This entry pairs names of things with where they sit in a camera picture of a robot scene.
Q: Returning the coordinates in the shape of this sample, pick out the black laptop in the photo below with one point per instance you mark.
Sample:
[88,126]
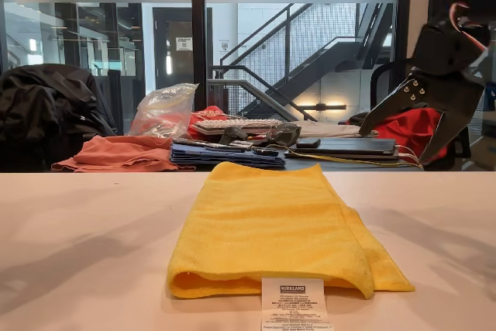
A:
[356,145]

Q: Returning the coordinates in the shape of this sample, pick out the black window post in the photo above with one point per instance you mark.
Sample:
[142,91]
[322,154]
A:
[198,36]

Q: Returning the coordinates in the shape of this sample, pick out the beige folded cloth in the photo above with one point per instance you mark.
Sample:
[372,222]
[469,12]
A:
[329,128]

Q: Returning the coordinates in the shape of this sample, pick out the black metal staircase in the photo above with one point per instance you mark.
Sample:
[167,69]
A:
[348,48]

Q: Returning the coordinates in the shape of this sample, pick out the silver laptop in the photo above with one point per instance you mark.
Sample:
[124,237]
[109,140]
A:
[348,156]

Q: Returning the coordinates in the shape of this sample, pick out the black low table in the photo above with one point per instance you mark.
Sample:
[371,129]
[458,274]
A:
[310,167]

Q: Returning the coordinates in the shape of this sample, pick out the small red packet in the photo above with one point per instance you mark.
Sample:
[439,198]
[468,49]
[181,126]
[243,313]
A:
[256,138]

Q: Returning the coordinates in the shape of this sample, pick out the white keyboard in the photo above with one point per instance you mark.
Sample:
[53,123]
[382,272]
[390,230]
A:
[240,126]

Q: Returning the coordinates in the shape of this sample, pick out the clear plastic zip bag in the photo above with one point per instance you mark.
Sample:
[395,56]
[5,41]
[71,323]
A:
[162,110]

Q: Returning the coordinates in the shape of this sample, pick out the silver keypad phone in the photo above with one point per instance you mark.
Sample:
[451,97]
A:
[230,148]

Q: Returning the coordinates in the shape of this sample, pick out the black smooth phone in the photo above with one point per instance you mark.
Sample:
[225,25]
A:
[308,143]

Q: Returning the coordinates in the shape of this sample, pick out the blue folder stack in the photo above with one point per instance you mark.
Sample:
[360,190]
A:
[224,158]

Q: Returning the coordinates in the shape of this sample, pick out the black keypad phone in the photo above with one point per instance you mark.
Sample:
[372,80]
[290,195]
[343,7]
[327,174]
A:
[266,151]

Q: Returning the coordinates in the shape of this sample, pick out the red printed shirt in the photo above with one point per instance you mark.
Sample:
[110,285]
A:
[207,118]

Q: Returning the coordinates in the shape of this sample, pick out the yellow microfiber towel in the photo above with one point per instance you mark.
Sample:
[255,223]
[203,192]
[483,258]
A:
[271,230]

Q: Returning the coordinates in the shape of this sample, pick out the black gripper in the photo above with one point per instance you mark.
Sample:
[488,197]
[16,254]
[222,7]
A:
[451,100]

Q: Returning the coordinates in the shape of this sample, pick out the black chair with red garment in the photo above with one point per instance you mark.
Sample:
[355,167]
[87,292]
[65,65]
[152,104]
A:
[383,79]

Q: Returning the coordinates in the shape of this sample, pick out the orange folded shirt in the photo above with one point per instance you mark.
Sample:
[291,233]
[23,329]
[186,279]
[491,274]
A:
[116,154]

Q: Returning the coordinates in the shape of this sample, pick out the dark grey keypad phone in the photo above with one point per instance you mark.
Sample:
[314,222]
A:
[193,143]

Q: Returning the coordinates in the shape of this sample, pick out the wall light bar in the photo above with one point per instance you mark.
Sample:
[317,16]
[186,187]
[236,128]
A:
[321,106]

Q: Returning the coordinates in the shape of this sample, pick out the red fabric bag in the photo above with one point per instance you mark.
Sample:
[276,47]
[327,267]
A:
[403,129]

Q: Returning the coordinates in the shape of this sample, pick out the dark framed door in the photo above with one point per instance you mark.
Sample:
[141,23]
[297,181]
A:
[162,48]

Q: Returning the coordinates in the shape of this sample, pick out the black jacket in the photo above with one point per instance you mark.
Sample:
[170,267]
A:
[46,114]

